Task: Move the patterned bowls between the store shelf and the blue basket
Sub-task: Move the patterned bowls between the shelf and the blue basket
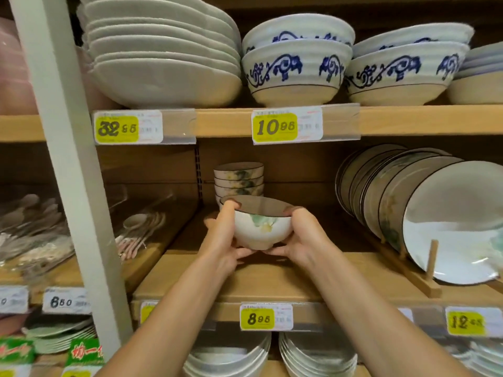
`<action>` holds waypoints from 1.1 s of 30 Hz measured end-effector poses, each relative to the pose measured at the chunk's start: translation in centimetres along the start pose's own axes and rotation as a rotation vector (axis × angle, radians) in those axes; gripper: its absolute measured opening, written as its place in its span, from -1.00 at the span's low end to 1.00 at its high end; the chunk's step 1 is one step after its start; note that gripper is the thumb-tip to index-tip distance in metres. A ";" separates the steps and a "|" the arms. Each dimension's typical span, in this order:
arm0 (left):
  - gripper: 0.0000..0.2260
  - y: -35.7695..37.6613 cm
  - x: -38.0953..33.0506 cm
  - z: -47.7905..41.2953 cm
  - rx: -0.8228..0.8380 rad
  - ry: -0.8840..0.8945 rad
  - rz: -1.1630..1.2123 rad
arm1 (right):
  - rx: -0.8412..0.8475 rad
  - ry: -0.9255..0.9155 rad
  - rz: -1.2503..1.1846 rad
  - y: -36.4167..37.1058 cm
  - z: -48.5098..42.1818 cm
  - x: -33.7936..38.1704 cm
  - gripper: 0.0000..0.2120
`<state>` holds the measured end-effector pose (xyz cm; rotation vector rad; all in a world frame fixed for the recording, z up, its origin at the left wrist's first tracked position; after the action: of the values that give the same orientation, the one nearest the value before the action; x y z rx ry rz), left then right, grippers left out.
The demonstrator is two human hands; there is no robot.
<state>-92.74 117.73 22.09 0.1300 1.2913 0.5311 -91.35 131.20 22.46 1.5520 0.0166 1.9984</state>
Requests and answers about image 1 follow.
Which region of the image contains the person's left hand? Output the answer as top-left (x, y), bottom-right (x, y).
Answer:
top-left (196, 199), bottom-right (257, 279)

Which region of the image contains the person's right hand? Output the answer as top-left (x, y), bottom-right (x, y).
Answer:
top-left (264, 206), bottom-right (335, 271)

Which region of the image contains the person's right forearm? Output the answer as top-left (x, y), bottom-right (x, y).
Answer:
top-left (310, 247), bottom-right (472, 377)

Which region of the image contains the person's left forearm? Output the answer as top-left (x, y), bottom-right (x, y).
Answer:
top-left (96, 262), bottom-right (233, 377)

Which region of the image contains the stack of large white bowls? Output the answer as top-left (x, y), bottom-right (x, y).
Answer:
top-left (182, 331), bottom-right (272, 377)

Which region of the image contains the stack of large white dishes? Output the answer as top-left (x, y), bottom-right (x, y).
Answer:
top-left (76, 0), bottom-right (243, 109)

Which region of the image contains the bundle of pink ceramic spoons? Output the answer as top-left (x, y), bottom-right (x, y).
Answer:
top-left (116, 212), bottom-right (167, 262)

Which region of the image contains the wooden plate rack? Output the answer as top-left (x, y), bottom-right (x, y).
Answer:
top-left (373, 239), bottom-right (503, 299)

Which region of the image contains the row of black-rimmed floral plates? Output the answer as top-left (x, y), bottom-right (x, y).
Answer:
top-left (334, 143), bottom-right (503, 286)

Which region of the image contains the blue patterned white bowl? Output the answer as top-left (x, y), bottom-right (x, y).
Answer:
top-left (242, 13), bottom-right (356, 56)
top-left (345, 41), bottom-right (471, 107)
top-left (240, 39), bottom-right (353, 108)
top-left (352, 22), bottom-right (475, 59)

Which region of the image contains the white price tag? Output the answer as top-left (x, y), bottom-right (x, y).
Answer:
top-left (0, 285), bottom-right (30, 314)
top-left (42, 287), bottom-right (92, 315)

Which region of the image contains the green sign price tag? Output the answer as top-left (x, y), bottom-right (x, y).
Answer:
top-left (61, 338), bottom-right (105, 377)
top-left (0, 337), bottom-right (36, 377)

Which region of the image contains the stack of pale green plates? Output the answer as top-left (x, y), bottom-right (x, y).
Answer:
top-left (21, 312), bottom-right (97, 354)

